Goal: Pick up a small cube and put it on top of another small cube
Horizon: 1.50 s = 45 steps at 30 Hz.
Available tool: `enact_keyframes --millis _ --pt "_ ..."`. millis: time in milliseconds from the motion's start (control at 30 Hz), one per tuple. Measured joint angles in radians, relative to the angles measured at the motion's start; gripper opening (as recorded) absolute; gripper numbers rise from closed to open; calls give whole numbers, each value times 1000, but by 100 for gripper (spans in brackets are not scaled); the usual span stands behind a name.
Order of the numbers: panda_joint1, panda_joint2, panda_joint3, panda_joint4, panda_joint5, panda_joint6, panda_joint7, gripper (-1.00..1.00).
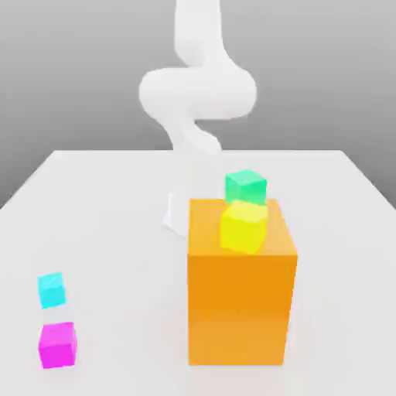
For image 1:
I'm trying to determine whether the small green cube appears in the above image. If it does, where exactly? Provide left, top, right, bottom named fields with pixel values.
left=224, top=169, right=268, bottom=207

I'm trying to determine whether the small yellow cube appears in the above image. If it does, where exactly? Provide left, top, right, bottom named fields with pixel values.
left=220, top=200, right=269, bottom=255

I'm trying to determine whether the small cyan cube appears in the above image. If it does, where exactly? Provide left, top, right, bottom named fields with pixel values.
left=36, top=271, right=67, bottom=310

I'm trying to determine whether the small magenta cube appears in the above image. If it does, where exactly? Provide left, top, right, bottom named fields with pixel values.
left=38, top=321, right=78, bottom=370

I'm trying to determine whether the large orange box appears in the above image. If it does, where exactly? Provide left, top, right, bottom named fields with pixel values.
left=186, top=197, right=299, bottom=367

